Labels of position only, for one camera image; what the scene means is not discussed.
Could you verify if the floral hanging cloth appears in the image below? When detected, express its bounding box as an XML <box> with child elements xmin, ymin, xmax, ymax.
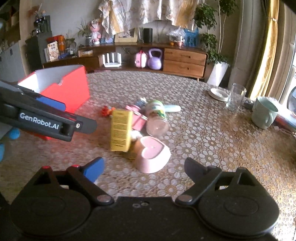
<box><xmin>98</xmin><ymin>0</ymin><xmax>199</xmax><ymax>35</ymax></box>

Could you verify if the white planter with tree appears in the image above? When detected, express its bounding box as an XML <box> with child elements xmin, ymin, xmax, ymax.
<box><xmin>194</xmin><ymin>0</ymin><xmax>238</xmax><ymax>86</ymax></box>

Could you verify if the pink doll figure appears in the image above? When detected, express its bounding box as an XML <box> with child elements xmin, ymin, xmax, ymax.
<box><xmin>89</xmin><ymin>19</ymin><xmax>101</xmax><ymax>45</ymax></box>

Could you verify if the pink heart-shaped container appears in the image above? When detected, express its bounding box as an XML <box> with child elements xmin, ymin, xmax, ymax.
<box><xmin>134</xmin><ymin>136</ymin><xmax>171</xmax><ymax>174</ymax></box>

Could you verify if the orange toy figure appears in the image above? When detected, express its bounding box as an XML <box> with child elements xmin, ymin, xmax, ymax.
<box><xmin>101</xmin><ymin>105</ymin><xmax>115</xmax><ymax>117</ymax></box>

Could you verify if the yellow carton box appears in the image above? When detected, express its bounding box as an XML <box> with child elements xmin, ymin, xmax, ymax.
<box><xmin>110</xmin><ymin>109</ymin><xmax>133</xmax><ymax>152</ymax></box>

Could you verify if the green white tube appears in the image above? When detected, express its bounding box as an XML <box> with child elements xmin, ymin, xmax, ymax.
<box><xmin>164</xmin><ymin>105</ymin><xmax>182</xmax><ymax>113</ymax></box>

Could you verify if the wooden sideboard cabinet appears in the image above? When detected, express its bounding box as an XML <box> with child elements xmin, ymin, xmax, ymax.
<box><xmin>43</xmin><ymin>43</ymin><xmax>208</xmax><ymax>79</ymax></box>

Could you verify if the wooden picture frame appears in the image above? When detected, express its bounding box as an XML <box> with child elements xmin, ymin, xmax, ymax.
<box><xmin>114</xmin><ymin>28</ymin><xmax>138</xmax><ymax>43</ymax></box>

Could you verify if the blue gift bag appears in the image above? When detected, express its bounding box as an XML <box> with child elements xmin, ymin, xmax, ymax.
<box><xmin>184</xmin><ymin>28</ymin><xmax>199</xmax><ymax>47</ymax></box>

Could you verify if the yellow curtain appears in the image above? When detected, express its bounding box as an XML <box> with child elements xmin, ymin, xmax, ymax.
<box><xmin>248</xmin><ymin>1</ymin><xmax>280</xmax><ymax>100</ymax></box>

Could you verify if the pink binder clip box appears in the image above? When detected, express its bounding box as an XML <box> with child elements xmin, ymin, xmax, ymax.
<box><xmin>125</xmin><ymin>104</ymin><xmax>147</xmax><ymax>132</ymax></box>

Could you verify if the white router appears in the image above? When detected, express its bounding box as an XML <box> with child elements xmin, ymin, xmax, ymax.
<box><xmin>102</xmin><ymin>52</ymin><xmax>122</xmax><ymax>68</ymax></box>

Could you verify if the clear plastic jar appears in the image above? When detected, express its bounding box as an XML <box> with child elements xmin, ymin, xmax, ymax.
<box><xmin>145</xmin><ymin>100</ymin><xmax>169</xmax><ymax>137</ymax></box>

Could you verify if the clear drinking glass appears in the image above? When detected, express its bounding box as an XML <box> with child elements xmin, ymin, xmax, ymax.
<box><xmin>226</xmin><ymin>83</ymin><xmax>247</xmax><ymax>112</ymax></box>

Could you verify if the cereal box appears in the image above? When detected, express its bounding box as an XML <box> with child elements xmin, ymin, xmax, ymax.
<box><xmin>47</xmin><ymin>41</ymin><xmax>59</xmax><ymax>62</ymax></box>

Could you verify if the white small plate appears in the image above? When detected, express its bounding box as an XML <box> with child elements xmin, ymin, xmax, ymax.
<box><xmin>208</xmin><ymin>88</ymin><xmax>229</xmax><ymax>102</ymax></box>

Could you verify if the black cylindrical speaker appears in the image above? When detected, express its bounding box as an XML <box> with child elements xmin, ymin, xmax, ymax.
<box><xmin>142</xmin><ymin>28</ymin><xmax>153</xmax><ymax>44</ymax></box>

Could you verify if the pink small backpack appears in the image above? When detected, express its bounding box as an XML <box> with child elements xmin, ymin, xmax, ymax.
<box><xmin>134</xmin><ymin>50</ymin><xmax>147</xmax><ymax>68</ymax></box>

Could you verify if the purple kettlebell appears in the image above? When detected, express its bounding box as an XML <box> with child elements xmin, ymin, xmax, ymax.
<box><xmin>147</xmin><ymin>48</ymin><xmax>163</xmax><ymax>70</ymax></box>

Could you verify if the pale green mug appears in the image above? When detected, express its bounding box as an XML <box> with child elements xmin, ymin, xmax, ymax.
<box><xmin>251</xmin><ymin>96</ymin><xmax>278</xmax><ymax>130</ymax></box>

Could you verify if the red open storage box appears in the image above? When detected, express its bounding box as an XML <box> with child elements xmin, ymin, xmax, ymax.
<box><xmin>18</xmin><ymin>65</ymin><xmax>90</xmax><ymax>114</ymax></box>

